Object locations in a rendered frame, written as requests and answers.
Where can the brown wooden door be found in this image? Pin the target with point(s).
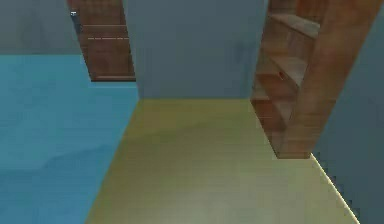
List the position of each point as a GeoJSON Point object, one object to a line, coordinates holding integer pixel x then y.
{"type": "Point", "coordinates": [106, 50]}

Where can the brown wooden bookshelf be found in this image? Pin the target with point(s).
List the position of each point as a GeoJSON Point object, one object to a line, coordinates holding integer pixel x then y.
{"type": "Point", "coordinates": [310, 83]}

